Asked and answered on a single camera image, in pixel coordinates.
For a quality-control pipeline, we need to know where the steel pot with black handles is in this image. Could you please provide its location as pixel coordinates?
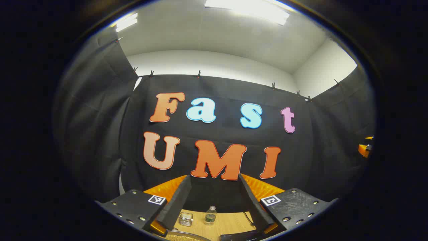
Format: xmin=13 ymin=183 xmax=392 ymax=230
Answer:
xmin=166 ymin=230 xmax=212 ymax=241

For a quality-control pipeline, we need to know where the row of black cloth clips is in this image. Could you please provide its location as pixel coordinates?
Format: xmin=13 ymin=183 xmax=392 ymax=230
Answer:
xmin=115 ymin=36 xmax=340 ymax=102

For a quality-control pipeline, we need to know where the black induction cooktop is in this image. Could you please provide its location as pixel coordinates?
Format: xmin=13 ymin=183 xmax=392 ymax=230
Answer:
xmin=220 ymin=230 xmax=265 ymax=241

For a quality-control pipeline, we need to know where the ceiling light panel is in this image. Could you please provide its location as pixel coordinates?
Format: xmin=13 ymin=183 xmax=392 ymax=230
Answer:
xmin=115 ymin=13 xmax=138 ymax=33
xmin=205 ymin=0 xmax=291 ymax=26

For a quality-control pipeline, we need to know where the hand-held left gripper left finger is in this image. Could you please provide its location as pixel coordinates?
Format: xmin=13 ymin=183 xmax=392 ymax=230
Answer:
xmin=95 ymin=174 xmax=193 ymax=237

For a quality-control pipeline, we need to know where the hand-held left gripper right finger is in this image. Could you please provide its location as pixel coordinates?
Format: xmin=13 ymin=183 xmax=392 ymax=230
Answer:
xmin=238 ymin=173 xmax=340 ymax=235

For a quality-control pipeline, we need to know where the metal wire basket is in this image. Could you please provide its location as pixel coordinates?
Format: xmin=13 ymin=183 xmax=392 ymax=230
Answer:
xmin=178 ymin=212 xmax=195 ymax=227

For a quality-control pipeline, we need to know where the clear plastic bottle green label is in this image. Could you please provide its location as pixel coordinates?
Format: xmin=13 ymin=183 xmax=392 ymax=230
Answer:
xmin=205 ymin=206 xmax=217 ymax=225

